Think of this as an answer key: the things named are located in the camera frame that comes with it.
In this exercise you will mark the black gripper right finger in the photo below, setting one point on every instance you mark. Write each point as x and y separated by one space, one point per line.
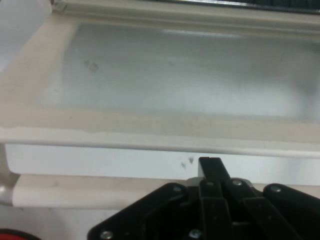
250 212

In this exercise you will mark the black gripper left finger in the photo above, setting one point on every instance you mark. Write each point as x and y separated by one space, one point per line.
155 212

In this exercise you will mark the toaster oven glass door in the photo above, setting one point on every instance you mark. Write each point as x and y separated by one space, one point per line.
175 75

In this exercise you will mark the red bowl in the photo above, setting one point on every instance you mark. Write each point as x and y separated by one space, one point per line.
15 235

